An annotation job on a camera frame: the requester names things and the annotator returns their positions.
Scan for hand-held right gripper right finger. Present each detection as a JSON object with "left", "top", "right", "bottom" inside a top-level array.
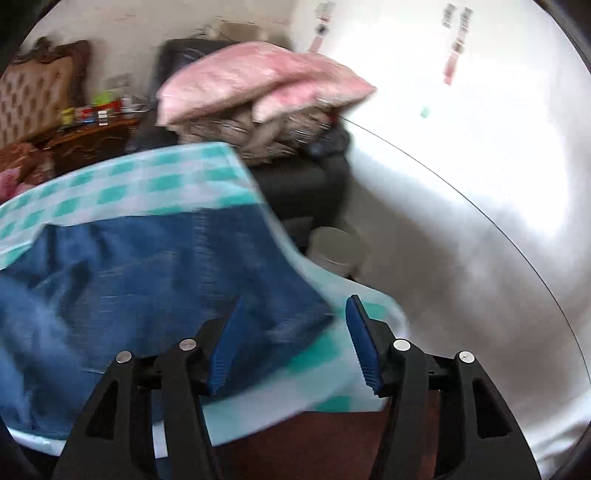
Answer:
[{"left": 345, "top": 294, "right": 542, "bottom": 480}]

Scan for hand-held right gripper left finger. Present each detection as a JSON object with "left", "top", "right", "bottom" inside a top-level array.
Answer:
[{"left": 53, "top": 296, "right": 250, "bottom": 480}]

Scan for blue towel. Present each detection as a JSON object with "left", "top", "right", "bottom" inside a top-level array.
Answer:
[{"left": 0, "top": 210, "right": 335, "bottom": 439}]

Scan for white bucket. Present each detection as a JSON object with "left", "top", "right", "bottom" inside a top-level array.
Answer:
[{"left": 308, "top": 226, "right": 370, "bottom": 278}]

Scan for black armchair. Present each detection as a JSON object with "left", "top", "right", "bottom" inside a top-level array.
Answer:
[{"left": 127, "top": 39, "right": 354, "bottom": 250}]

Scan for teal white checkered cloth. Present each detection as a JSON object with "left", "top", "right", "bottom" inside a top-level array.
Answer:
[{"left": 0, "top": 141, "right": 407, "bottom": 455}]

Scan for white wardrobe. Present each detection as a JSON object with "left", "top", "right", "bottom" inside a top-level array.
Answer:
[{"left": 291, "top": 0, "right": 591, "bottom": 480}]

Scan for striped brown cushion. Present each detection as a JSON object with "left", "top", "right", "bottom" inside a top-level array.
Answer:
[{"left": 178, "top": 104, "right": 340, "bottom": 165}]

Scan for dark wooden cabinet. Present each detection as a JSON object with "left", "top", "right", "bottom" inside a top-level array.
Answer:
[{"left": 44, "top": 117, "right": 139, "bottom": 178}]

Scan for small pink pillow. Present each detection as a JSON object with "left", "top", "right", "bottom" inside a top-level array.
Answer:
[{"left": 253, "top": 85, "right": 352, "bottom": 123}]

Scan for red floral bedding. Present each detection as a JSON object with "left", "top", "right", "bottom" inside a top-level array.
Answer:
[{"left": 0, "top": 142, "right": 54, "bottom": 201}]

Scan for large pink pillow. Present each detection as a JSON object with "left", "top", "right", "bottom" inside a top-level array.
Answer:
[{"left": 157, "top": 41, "right": 377, "bottom": 126}]

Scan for red hanging ornament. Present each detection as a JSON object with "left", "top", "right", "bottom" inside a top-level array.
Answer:
[{"left": 442, "top": 4, "right": 474, "bottom": 86}]

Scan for tufted brown headboard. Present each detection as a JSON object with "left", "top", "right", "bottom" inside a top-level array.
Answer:
[{"left": 0, "top": 38, "right": 92, "bottom": 148}]

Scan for pink hanging ornament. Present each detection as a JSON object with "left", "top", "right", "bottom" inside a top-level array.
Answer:
[{"left": 308, "top": 1, "right": 334, "bottom": 52}]

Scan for beige cardboard box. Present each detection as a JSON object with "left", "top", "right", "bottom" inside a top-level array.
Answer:
[{"left": 203, "top": 18, "right": 288, "bottom": 43}]

